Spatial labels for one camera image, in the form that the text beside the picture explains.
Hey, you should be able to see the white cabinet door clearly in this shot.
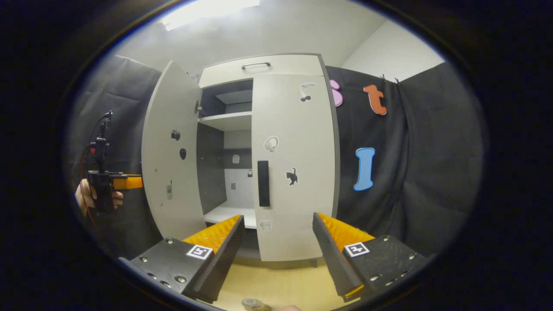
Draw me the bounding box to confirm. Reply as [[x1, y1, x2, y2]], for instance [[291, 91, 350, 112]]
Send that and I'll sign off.
[[141, 60, 207, 241], [251, 73, 337, 262]]

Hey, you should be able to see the green label plastic bottle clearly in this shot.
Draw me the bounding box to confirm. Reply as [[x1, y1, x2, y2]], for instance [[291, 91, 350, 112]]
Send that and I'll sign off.
[[241, 297, 272, 311]]

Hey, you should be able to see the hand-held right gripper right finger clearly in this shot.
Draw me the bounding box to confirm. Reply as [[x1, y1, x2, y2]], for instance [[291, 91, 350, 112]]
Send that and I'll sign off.
[[312, 212, 428, 303]]

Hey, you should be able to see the white cabinet shelf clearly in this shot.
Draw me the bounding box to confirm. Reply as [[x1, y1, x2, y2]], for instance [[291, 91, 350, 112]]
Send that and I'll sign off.
[[203, 205, 257, 229], [198, 111, 253, 132]]

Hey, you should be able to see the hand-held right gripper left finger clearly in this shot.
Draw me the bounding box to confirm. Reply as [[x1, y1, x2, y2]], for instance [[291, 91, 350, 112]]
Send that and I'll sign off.
[[130, 215, 245, 304]]

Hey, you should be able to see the black door handle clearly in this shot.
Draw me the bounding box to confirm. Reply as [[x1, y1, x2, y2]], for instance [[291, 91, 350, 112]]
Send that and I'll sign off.
[[257, 160, 270, 207]]

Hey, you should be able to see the white and grey cabinet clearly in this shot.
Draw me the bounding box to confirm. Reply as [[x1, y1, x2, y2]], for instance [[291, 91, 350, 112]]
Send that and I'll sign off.
[[197, 53, 340, 268]]

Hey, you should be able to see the black backdrop cloth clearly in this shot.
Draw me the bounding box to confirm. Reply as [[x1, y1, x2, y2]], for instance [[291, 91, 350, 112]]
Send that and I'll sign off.
[[65, 54, 483, 260]]

